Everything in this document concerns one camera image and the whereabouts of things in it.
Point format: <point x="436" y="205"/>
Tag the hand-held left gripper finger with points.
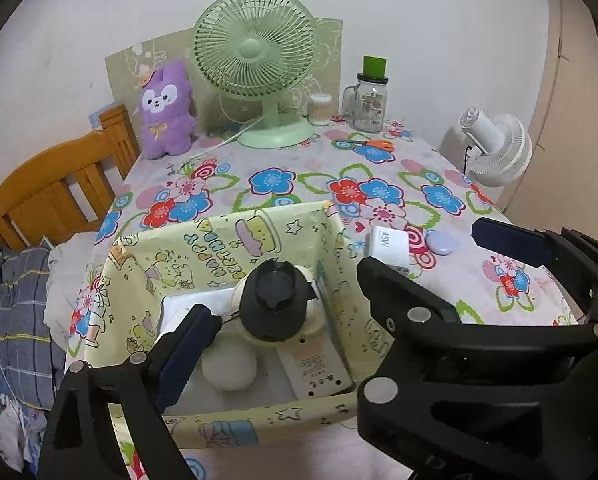
<point x="184" y="355"/>

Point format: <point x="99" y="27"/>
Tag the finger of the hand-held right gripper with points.
<point x="509" y="242"/>
<point x="404" y="295"/>

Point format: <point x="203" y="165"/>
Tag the white rounded case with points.
<point x="229" y="365"/>

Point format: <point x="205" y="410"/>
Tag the dark grey round holder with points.
<point x="274" y="310"/>

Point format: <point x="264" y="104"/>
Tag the yellow printed storage box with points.
<point x="204" y="245"/>

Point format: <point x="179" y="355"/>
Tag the white 45W charger box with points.
<point x="389" y="247"/>

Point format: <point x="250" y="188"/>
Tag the plain white box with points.
<point x="189" y="302"/>

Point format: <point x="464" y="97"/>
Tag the lilac round case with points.
<point x="442" y="242"/>

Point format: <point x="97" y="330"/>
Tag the white floor fan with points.
<point x="504" y="145"/>

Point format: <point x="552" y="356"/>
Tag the white power strip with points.
<point x="314" y="367"/>

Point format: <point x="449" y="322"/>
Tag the orange scissors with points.
<point x="376" y="146"/>

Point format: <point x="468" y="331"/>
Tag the beige door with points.
<point x="569" y="85"/>

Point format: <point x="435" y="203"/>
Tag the grey plaid blanket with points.
<point x="14" y="310"/>

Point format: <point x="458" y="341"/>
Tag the glass mug jar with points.
<point x="369" y="107"/>

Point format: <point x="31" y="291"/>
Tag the white patterned cloth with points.
<point x="1" y="425"/>

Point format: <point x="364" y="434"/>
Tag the cotton swab jar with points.
<point x="320" y="110"/>

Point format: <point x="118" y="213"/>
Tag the green plastic cup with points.
<point x="374" y="66"/>

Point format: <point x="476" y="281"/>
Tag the purple plush toy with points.
<point x="166" y="110"/>

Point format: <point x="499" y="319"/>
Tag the green desk fan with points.
<point x="254" y="50"/>

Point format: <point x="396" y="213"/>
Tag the beige printed backing panel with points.
<point x="129" y="70"/>

